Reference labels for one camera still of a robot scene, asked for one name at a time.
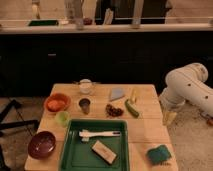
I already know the dark red grape bunch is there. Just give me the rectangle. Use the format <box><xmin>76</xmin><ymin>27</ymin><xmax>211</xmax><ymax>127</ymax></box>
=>
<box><xmin>106</xmin><ymin>104</ymin><xmax>123</xmax><ymax>117</ymax></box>

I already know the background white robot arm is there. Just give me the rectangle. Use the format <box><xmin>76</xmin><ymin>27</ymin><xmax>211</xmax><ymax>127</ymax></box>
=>
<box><xmin>32</xmin><ymin>0</ymin><xmax>40</xmax><ymax>19</ymax></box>

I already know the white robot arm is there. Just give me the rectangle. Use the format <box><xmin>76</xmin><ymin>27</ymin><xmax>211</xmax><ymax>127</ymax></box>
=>
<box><xmin>159</xmin><ymin>63</ymin><xmax>213</xmax><ymax>126</ymax></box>

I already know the small metal cup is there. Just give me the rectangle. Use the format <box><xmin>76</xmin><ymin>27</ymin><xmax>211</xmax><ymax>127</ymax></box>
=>
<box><xmin>79</xmin><ymin>98</ymin><xmax>90</xmax><ymax>114</ymax></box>

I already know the light green cup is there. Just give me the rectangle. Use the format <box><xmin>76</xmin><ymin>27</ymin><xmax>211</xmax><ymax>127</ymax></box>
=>
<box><xmin>55</xmin><ymin>111</ymin><xmax>69</xmax><ymax>127</ymax></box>

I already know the green cucumber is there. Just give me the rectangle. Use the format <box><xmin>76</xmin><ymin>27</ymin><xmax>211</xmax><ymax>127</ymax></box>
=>
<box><xmin>125</xmin><ymin>100</ymin><xmax>140</xmax><ymax>117</ymax></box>

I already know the green sponge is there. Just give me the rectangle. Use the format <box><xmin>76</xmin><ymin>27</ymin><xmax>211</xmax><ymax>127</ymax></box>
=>
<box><xmin>146</xmin><ymin>145</ymin><xmax>172</xmax><ymax>165</ymax></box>

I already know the yellow banana piece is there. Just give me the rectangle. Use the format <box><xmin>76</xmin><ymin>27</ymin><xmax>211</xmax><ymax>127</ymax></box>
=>
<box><xmin>130</xmin><ymin>88</ymin><xmax>137</xmax><ymax>103</ymax></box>

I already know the grey blue wedge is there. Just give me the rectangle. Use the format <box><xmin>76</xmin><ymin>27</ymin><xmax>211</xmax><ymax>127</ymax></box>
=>
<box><xmin>109</xmin><ymin>88</ymin><xmax>125</xmax><ymax>101</ymax></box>

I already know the wooden block brush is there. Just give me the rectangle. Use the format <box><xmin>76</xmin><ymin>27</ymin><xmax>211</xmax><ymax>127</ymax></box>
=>
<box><xmin>92</xmin><ymin>140</ymin><xmax>117</xmax><ymax>164</ymax></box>

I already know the green plastic tray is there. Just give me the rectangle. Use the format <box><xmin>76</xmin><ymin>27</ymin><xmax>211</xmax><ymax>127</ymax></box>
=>
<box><xmin>58</xmin><ymin>118</ymin><xmax>131</xmax><ymax>171</ymax></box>

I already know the orange bowl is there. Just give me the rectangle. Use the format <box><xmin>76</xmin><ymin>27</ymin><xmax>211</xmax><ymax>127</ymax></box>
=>
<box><xmin>44</xmin><ymin>93</ymin><xmax>71</xmax><ymax>112</ymax></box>

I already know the orange fruit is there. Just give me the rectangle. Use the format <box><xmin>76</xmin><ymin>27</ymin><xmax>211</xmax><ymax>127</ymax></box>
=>
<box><xmin>47</xmin><ymin>100</ymin><xmax>65</xmax><ymax>111</ymax></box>

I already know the dark red background object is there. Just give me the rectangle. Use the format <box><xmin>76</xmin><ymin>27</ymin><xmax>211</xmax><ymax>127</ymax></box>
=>
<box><xmin>83</xmin><ymin>18</ymin><xmax>93</xmax><ymax>25</ymax></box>

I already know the dark maroon bowl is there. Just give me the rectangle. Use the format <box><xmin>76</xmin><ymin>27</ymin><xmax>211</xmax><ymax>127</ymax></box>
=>
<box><xmin>28</xmin><ymin>131</ymin><xmax>56</xmax><ymax>160</ymax></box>

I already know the black folding stand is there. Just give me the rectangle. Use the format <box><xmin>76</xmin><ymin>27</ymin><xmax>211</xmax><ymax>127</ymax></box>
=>
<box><xmin>0</xmin><ymin>98</ymin><xmax>42</xmax><ymax>171</ymax></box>

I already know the dark green background tray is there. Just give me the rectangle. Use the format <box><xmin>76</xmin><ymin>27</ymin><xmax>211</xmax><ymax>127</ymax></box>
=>
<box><xmin>28</xmin><ymin>20</ymin><xmax>59</xmax><ymax>26</ymax></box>

